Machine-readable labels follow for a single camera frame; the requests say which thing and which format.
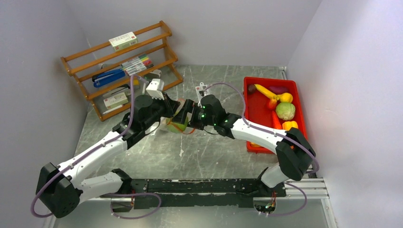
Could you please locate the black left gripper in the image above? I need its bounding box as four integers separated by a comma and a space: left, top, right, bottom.
143, 92, 181, 130

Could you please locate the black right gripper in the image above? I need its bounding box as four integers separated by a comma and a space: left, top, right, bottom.
171, 100, 216, 131

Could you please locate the clear zip bag orange zipper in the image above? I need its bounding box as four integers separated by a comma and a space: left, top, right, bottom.
158, 116, 195, 135

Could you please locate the green cabbage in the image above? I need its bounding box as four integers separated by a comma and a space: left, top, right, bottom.
275, 102, 296, 121
165, 117, 189, 134

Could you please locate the dark purple passion fruit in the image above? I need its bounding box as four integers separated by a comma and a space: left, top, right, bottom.
247, 84, 257, 94

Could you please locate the red apple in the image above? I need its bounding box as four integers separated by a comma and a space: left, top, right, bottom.
266, 99, 278, 111

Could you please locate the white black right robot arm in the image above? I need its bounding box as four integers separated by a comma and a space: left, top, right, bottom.
172, 95, 315, 197

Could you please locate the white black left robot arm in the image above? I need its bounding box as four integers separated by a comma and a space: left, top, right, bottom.
34, 93, 180, 218

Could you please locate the ruler set clear package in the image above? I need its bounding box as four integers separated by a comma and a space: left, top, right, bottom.
195, 82, 211, 104

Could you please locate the green white staples box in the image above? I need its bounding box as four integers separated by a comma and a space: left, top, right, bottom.
103, 92, 128, 110

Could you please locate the black white stapler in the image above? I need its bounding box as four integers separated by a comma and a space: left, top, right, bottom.
102, 84, 131, 99

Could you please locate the marker pen set pack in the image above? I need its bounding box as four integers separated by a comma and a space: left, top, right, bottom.
121, 54, 154, 76

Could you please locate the wooden three-tier shelf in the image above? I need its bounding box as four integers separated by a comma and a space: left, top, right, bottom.
60, 20, 184, 122

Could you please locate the yellow bell pepper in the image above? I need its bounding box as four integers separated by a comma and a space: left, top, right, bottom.
282, 121, 299, 131
249, 142, 262, 148

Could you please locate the yellow banana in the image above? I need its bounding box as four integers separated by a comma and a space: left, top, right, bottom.
254, 84, 279, 101

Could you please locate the blue hole punch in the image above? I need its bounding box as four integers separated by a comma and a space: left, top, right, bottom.
92, 69, 125, 88

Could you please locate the red plastic bin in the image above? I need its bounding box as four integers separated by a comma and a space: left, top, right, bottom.
243, 77, 308, 138

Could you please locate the orange carrot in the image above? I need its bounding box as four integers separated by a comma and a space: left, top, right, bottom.
271, 111, 283, 130

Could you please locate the purple eggplant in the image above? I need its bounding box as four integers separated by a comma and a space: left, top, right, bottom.
269, 86, 289, 95

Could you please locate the white box on top shelf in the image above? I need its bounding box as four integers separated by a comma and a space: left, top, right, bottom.
109, 32, 138, 52

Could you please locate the yellow squash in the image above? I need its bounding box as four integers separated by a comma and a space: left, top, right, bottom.
277, 93, 293, 103

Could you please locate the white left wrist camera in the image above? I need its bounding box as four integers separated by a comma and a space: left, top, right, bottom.
146, 78, 164, 100

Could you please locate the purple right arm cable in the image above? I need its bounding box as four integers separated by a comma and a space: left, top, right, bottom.
199, 82, 320, 218

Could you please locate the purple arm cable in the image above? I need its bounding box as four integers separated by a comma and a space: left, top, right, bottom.
30, 74, 163, 220
199, 82, 320, 218

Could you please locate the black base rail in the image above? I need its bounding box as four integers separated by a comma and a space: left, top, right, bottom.
118, 179, 286, 209

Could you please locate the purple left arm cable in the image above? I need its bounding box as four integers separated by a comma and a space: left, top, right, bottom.
30, 74, 163, 220

